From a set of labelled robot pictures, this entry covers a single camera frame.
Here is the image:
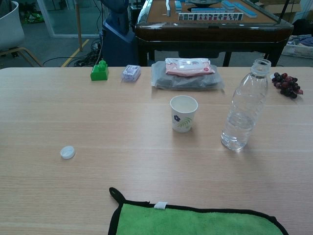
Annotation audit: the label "transparent plastic water bottle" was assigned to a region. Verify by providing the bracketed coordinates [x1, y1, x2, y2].
[221, 58, 272, 151]

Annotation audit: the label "floral paper cup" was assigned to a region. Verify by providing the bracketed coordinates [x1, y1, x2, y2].
[169, 95, 199, 134]

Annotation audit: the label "white bottle cap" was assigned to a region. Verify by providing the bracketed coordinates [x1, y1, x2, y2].
[60, 145, 76, 160]

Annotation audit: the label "grey cloth in plastic bag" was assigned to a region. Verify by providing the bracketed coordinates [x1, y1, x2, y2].
[151, 60, 225, 92]

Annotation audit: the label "pink wet wipes pack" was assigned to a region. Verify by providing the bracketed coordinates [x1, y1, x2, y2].
[164, 57, 216, 75]

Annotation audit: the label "green toy building block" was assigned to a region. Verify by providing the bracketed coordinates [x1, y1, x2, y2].
[90, 59, 110, 82]

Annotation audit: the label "blue chair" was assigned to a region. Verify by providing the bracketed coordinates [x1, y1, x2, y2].
[101, 0, 139, 67]

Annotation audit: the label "brown mahjong table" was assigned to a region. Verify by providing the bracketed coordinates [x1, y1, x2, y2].
[134, 0, 294, 67]

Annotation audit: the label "green microfibre cloth black trim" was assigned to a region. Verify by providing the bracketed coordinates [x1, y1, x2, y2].
[108, 187, 290, 235]

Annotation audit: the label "face-up mahjong tile row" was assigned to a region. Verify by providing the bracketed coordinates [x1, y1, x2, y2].
[178, 12, 244, 22]

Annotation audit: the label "blue-backed mahjong tile row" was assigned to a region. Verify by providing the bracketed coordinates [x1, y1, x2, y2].
[233, 1, 258, 18]
[191, 7, 227, 13]

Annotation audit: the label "wooden pole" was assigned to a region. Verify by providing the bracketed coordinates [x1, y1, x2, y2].
[75, 0, 83, 52]

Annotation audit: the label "dark red grape bunch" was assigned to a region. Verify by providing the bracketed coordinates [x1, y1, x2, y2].
[271, 72, 304, 99]

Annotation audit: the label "white plastic basket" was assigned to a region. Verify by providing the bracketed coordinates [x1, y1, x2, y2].
[281, 36, 313, 59]

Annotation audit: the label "white chair wooden legs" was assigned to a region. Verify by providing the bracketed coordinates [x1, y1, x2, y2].
[0, 0, 44, 68]

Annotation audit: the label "black floor cables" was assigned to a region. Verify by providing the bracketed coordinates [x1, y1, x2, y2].
[44, 39, 103, 67]

